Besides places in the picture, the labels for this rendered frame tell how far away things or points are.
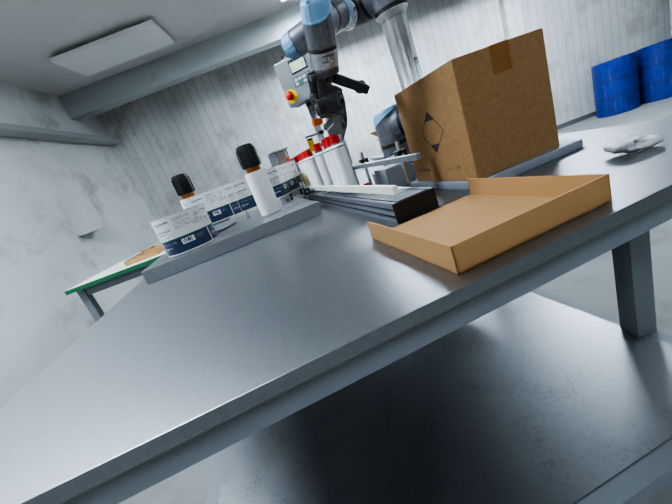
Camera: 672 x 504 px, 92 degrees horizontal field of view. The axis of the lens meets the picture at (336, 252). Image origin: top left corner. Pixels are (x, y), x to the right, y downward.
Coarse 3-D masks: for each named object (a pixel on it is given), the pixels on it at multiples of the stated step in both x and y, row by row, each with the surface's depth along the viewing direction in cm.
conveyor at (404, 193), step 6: (312, 192) 166; (318, 192) 155; (324, 192) 145; (330, 192) 136; (336, 192) 129; (402, 192) 79; (408, 192) 77; (414, 192) 74; (420, 192) 73; (360, 198) 95; (366, 198) 90; (372, 198) 86; (378, 198) 83; (384, 198) 80; (390, 198) 78; (396, 198) 75; (402, 198) 73
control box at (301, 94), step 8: (304, 56) 139; (280, 64) 144; (280, 72) 145; (288, 72) 144; (304, 72) 142; (280, 80) 146; (288, 80) 145; (288, 88) 147; (296, 88) 146; (304, 88) 144; (296, 96) 147; (304, 96) 146; (288, 104) 150; (296, 104) 149; (304, 104) 156
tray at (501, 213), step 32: (480, 192) 70; (512, 192) 62; (544, 192) 55; (576, 192) 44; (608, 192) 45; (416, 224) 67; (448, 224) 60; (480, 224) 54; (512, 224) 42; (544, 224) 43; (416, 256) 51; (448, 256) 42; (480, 256) 42
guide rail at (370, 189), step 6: (312, 186) 157; (318, 186) 144; (324, 186) 133; (330, 186) 123; (336, 186) 115; (342, 186) 108; (348, 186) 101; (354, 186) 96; (360, 186) 91; (366, 186) 86; (372, 186) 82; (378, 186) 78; (384, 186) 75; (390, 186) 72; (396, 186) 71; (354, 192) 98; (360, 192) 92; (366, 192) 88; (372, 192) 83; (378, 192) 79; (384, 192) 76; (390, 192) 73; (396, 192) 71
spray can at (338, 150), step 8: (328, 136) 109; (336, 136) 108; (336, 144) 108; (336, 152) 108; (344, 152) 109; (336, 160) 109; (344, 160) 109; (344, 168) 110; (344, 176) 110; (352, 176) 111; (344, 184) 112; (352, 184) 111
